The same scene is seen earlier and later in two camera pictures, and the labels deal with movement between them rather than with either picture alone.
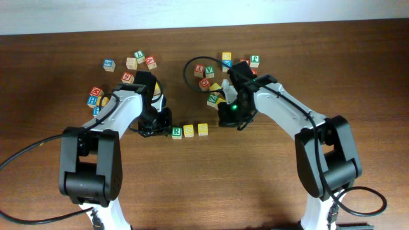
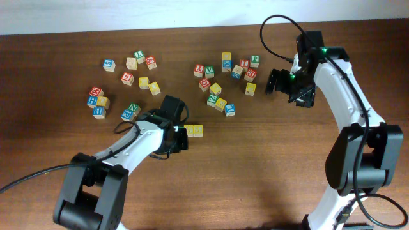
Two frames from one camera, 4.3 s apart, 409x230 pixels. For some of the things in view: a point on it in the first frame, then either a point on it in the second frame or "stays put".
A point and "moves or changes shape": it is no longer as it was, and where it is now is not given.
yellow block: (202, 129) moves or changes shape
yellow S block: (188, 131) stays put
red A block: (151, 62) stays put
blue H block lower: (96, 110) stays put
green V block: (209, 71) stays put
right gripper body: (236, 112) → (298, 86)
